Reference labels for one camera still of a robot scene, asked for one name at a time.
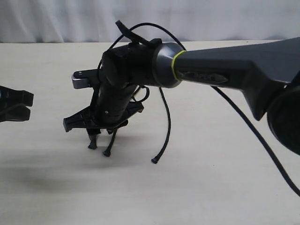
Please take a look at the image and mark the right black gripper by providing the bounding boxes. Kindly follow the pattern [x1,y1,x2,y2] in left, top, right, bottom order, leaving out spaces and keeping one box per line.
[63,102,144,142]

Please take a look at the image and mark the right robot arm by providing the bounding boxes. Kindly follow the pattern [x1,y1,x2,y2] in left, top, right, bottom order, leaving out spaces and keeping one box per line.
[63,37,300,154]

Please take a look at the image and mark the white backdrop curtain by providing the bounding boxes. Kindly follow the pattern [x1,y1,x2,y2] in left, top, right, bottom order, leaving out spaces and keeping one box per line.
[0,0,300,43]

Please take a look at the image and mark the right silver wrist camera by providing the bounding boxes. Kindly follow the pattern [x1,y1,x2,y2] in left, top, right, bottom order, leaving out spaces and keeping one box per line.
[71,69,100,90]

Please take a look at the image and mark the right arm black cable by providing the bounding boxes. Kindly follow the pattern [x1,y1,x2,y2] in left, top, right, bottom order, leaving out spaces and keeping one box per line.
[97,20,300,197]

